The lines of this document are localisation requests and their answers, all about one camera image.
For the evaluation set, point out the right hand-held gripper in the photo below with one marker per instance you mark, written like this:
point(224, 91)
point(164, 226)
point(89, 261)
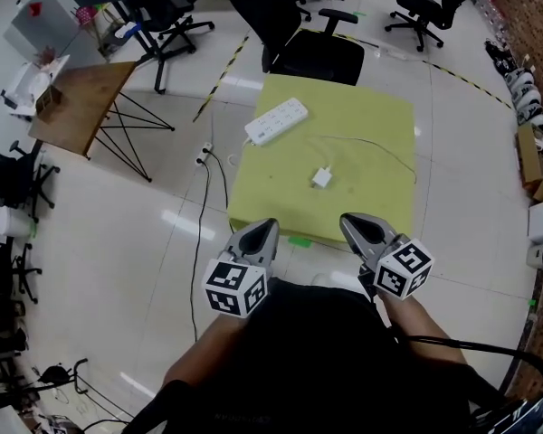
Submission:
point(402, 269)

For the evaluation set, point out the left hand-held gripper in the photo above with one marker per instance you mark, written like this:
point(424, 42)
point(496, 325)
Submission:
point(228, 283)

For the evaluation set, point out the white power strip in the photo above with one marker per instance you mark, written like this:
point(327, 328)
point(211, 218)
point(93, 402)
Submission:
point(276, 120)

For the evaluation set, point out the person's right forearm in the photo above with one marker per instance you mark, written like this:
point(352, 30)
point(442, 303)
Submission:
point(421, 328)

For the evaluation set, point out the person's left forearm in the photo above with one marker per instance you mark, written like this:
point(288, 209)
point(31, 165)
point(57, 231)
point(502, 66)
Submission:
point(203, 355)

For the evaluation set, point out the yellow-green covered table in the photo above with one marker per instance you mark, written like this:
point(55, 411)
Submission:
point(298, 206)

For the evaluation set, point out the small white extension socket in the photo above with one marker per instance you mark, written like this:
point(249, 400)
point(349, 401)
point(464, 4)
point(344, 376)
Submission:
point(204, 153)

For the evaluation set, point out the person's torso in black shirt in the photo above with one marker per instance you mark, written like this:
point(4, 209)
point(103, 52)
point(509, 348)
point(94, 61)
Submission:
point(298, 355)

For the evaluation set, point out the small white heater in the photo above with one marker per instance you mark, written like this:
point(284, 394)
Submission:
point(539, 256)

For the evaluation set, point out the black-yellow striped floor tape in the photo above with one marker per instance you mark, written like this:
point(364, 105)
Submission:
point(470, 82)
point(221, 79)

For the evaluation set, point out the brown cardboard box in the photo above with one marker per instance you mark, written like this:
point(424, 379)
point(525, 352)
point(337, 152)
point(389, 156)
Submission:
point(529, 161)

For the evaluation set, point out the black office chair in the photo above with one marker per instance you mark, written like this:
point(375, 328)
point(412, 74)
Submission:
point(167, 12)
point(9, 174)
point(317, 57)
point(425, 7)
point(0, 265)

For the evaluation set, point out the row of white helmets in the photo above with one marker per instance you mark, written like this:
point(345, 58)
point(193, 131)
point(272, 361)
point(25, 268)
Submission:
point(527, 100)

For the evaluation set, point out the black metal stand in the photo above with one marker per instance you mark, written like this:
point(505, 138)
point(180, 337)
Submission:
point(56, 373)

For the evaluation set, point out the white tabletop appliance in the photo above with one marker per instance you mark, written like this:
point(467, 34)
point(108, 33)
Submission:
point(27, 88)

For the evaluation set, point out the small dried plant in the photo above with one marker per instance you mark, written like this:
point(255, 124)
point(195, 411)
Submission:
point(46, 57)

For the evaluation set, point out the pink perforated basket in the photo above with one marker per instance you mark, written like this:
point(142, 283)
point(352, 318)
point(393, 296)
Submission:
point(84, 16)

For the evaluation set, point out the white cabinet with red mark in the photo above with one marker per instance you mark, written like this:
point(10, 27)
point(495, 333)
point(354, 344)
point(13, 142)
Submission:
point(50, 30)

